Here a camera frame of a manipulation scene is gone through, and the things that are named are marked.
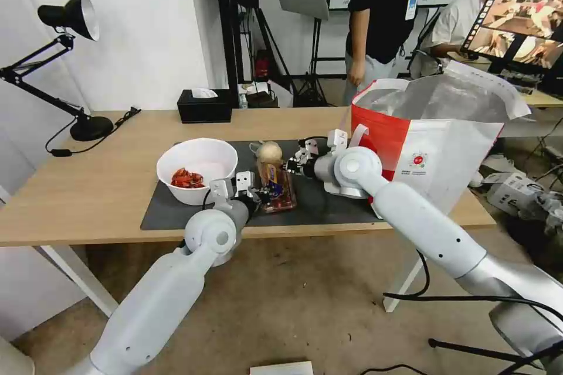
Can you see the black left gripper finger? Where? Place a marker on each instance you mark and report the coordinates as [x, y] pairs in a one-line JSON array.
[[268, 204], [265, 193]]

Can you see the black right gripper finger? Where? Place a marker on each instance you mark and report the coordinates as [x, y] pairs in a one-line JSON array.
[[301, 157], [295, 169]]

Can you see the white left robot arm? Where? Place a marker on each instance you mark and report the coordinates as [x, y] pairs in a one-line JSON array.
[[154, 296]]

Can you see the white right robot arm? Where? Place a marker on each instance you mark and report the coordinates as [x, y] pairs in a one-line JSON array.
[[422, 221]]

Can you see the red white foil takeout bag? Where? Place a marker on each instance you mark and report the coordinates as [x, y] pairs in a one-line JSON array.
[[440, 146]]

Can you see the clear plastic bottle, colourful label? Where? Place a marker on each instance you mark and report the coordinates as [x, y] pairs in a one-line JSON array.
[[281, 203]]

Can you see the dark grey table mat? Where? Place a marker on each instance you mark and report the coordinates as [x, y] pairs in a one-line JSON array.
[[334, 208]]

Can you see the white round bowl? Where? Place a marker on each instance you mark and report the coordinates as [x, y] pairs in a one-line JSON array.
[[211, 155]]

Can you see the red crayfish shells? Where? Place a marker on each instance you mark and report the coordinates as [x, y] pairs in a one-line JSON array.
[[188, 178]]

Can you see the black tripod stand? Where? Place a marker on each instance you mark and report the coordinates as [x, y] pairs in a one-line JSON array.
[[315, 63]]

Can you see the red and black canister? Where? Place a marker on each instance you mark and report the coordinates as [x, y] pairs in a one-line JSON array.
[[262, 65]]

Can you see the black tissue box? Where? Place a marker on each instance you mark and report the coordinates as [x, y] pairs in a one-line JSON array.
[[204, 110]]

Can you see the white tissue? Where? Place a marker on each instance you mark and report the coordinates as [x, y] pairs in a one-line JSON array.
[[205, 93]]

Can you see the white table leg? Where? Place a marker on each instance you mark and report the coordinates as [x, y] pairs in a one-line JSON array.
[[83, 280], [402, 278]]

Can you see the white flat box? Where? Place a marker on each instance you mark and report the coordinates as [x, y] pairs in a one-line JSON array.
[[281, 368]]

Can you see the standing person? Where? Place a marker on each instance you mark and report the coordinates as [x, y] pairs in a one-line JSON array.
[[380, 6]]

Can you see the black desk lamp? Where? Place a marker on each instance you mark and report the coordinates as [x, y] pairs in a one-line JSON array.
[[90, 126]]

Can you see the white printed cardboard box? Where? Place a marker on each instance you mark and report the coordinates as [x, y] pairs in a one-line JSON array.
[[512, 194]]

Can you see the seated person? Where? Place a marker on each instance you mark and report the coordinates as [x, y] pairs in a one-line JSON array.
[[457, 19]]

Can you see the wooden desk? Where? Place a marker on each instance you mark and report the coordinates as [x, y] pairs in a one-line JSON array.
[[545, 98]]

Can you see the black floor stand leg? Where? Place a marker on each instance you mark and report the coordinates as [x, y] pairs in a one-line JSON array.
[[479, 351]]

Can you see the computer monitor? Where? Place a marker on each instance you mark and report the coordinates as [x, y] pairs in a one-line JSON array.
[[519, 19]]

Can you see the beige rounded object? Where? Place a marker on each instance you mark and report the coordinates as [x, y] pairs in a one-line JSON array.
[[15, 359]]

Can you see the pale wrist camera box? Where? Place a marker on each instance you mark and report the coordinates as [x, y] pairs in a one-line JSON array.
[[312, 147], [244, 181]]

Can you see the black metal frame stand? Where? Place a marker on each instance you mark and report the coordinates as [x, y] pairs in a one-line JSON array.
[[231, 19]]

